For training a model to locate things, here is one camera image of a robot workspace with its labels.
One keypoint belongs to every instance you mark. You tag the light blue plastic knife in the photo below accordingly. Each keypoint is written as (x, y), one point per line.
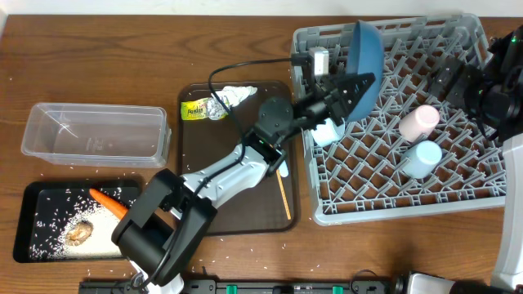
(283, 169)

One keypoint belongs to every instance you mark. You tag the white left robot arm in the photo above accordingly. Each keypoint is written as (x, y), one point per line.
(162, 230)

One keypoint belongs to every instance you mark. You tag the white tissue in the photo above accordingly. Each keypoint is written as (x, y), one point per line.
(231, 97)

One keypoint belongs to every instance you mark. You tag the grey dishwasher rack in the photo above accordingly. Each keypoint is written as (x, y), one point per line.
(360, 177)

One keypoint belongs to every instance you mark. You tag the yellow snack wrapper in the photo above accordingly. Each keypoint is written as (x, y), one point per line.
(194, 110)

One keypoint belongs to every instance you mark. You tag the light blue rice bowl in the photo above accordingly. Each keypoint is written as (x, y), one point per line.
(328, 132)

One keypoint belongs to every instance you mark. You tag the black waste tray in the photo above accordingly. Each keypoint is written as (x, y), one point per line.
(50, 209)

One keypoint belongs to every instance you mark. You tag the orange carrot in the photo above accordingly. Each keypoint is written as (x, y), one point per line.
(110, 204)

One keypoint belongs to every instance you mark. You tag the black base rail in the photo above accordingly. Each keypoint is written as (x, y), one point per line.
(208, 286)

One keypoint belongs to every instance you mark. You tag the brown food scrap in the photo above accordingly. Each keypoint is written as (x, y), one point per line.
(79, 234)

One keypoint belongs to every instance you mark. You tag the light blue cup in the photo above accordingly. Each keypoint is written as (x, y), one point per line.
(423, 159)

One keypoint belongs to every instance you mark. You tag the dark blue plate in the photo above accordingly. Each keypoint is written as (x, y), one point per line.
(366, 55)

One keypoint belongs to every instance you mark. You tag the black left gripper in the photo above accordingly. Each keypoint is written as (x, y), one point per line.
(331, 96)

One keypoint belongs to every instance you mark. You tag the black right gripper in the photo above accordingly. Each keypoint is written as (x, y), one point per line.
(467, 75)

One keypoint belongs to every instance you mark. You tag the clear plastic bin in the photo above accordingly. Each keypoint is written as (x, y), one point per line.
(98, 135)

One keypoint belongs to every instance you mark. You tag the pink cup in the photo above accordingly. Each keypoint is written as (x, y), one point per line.
(421, 121)

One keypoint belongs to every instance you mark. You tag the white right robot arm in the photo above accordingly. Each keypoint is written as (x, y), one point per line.
(492, 96)

